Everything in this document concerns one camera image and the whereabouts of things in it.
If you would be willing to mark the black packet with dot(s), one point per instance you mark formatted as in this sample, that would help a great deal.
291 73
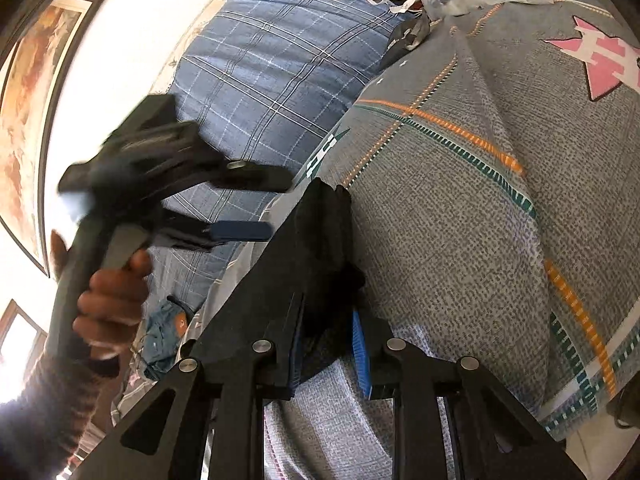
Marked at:
407 37

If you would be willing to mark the denim jeans with leather patch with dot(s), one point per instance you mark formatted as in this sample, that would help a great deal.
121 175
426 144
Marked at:
165 332

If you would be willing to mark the blue plaid quilt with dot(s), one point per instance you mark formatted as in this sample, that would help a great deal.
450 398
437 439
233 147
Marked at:
260 85

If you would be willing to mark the person's left hand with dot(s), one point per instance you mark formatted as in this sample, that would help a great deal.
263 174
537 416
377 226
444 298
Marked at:
112 302

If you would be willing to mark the black pants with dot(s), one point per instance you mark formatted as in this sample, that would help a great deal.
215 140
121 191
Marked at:
320 260

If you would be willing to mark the dark wooden frame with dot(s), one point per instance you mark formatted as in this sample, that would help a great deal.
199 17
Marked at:
20 327

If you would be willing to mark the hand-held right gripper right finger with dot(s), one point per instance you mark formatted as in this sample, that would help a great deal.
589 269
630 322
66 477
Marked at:
360 355

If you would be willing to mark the person's left forearm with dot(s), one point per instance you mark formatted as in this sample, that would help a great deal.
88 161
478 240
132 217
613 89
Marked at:
45 410

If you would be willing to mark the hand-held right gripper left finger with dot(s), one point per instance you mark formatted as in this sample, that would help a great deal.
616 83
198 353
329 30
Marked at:
277 360

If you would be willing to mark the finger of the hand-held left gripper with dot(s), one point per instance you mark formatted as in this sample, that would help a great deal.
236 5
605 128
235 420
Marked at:
250 174
240 230

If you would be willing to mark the orange framed wall picture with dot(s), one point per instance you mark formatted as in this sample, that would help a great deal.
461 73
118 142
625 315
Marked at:
30 135

